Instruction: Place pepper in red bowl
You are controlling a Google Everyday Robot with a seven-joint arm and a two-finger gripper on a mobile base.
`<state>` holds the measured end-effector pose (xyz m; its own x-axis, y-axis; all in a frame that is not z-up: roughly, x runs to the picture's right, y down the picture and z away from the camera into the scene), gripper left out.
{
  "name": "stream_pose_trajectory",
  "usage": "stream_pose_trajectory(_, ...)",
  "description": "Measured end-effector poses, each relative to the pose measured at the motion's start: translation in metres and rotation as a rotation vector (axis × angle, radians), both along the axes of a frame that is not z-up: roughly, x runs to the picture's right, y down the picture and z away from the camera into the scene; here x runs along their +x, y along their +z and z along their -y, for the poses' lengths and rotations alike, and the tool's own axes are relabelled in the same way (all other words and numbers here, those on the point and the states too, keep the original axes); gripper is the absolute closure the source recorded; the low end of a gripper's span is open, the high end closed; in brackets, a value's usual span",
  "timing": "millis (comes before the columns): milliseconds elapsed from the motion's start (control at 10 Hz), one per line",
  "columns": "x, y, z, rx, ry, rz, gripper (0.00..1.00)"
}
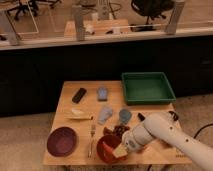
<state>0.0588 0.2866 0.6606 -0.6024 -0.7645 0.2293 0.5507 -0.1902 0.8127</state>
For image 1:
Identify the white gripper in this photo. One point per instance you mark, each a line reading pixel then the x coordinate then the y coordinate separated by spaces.
pixel 133 141

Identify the red pepper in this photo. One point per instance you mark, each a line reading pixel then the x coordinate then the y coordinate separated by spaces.
pixel 108 148

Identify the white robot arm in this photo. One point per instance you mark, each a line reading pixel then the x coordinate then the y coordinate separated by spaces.
pixel 162 126

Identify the red bowl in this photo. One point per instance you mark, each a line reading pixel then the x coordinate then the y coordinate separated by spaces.
pixel 112 141

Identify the brown toy food pile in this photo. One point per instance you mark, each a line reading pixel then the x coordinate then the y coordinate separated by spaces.
pixel 118 130

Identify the silver fork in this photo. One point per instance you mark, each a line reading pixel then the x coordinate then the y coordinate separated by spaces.
pixel 92 133

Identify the black marker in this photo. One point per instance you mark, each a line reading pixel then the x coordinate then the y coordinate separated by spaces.
pixel 141 117

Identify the light blue cloth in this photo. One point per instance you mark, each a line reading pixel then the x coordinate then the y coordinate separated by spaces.
pixel 105 113

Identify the wooden table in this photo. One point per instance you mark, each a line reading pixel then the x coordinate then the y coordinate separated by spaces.
pixel 91 105

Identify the yellow banana toy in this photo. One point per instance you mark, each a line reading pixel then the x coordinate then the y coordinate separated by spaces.
pixel 77 114

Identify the purple plate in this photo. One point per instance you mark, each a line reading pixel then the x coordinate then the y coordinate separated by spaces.
pixel 62 142

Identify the green plastic tray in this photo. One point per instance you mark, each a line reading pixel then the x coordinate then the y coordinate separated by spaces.
pixel 147 88

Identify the black rectangular block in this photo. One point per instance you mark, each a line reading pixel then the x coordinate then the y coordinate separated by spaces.
pixel 79 95

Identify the black office chair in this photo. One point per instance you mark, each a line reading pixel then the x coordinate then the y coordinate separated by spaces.
pixel 152 8

